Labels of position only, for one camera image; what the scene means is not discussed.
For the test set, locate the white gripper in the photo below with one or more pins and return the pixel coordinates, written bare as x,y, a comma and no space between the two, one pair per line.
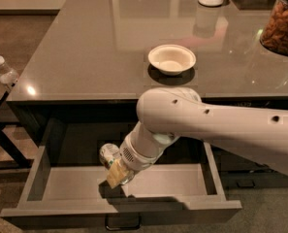
133,157

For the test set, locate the silver green 7up can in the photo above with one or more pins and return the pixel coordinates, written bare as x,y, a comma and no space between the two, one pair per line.
108,153

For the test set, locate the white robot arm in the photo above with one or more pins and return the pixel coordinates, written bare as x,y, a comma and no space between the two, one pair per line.
166,114

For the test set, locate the open grey top drawer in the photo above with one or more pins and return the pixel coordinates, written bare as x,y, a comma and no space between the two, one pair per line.
67,185

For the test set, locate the dark middle drawer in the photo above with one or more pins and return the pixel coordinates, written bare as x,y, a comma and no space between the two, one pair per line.
228,162

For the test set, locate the dark drawer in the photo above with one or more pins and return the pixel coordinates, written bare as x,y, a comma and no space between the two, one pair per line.
228,162
254,180

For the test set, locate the dark bottom drawer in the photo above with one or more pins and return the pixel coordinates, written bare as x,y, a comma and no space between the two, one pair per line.
254,180

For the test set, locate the black side stand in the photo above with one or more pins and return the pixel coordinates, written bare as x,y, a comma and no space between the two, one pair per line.
7,145

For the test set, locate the grey counter cabinet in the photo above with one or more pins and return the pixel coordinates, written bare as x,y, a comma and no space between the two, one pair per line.
92,64

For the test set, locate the white paper bowl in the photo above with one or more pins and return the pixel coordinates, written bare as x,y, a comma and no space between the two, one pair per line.
171,60

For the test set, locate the clear plastic water bottle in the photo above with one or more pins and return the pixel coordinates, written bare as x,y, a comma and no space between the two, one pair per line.
8,75

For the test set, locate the glass jar of nuts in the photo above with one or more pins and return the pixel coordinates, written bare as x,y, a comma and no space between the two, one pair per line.
275,34

